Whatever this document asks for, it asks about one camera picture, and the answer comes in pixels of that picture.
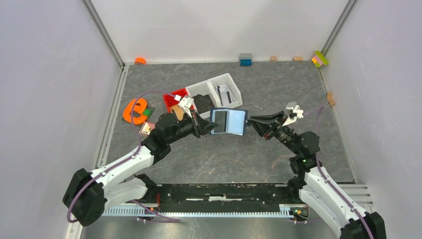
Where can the white cards in bin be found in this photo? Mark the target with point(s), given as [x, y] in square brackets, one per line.
[225, 94]

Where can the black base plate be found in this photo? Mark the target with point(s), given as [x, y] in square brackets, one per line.
[174, 193]

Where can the pink white small box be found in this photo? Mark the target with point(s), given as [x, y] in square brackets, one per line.
[146, 128]

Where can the curved wooden block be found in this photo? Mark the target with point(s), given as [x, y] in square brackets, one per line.
[330, 99]

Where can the orange round toy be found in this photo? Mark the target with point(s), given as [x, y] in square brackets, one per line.
[139, 61]

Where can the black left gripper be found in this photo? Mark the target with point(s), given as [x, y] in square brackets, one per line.
[200, 126]

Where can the green toy block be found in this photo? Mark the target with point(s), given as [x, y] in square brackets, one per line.
[148, 112]

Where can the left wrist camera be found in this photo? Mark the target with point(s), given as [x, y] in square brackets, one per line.
[185, 103]

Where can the tan object in red bin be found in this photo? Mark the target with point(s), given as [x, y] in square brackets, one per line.
[178, 112]

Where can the blue card holder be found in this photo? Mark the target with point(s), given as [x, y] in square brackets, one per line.
[236, 121]

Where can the blue grey toy brick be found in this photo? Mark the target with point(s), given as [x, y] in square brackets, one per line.
[245, 59]

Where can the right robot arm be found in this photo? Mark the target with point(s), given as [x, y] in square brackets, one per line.
[313, 185]

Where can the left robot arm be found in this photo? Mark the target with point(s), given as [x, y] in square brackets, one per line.
[89, 194]

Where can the black wallets in bin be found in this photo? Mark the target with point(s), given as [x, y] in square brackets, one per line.
[203, 103]

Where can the grey VIP card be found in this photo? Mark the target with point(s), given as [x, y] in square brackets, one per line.
[220, 120]

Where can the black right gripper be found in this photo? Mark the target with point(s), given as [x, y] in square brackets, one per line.
[267, 130]

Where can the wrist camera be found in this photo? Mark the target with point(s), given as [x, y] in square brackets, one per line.
[294, 112]
[185, 103]

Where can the red bin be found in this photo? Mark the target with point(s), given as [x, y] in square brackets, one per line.
[170, 102]

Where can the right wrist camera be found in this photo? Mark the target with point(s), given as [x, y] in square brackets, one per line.
[294, 112]

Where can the multicolour brick stack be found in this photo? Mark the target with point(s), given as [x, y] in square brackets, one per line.
[319, 59]

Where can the white bin with wallets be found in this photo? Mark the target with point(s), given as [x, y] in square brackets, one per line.
[204, 88]

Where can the white bin with cards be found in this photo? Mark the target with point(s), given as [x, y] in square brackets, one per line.
[227, 79]

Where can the orange letter-shaped toy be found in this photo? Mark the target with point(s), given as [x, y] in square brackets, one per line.
[133, 112]

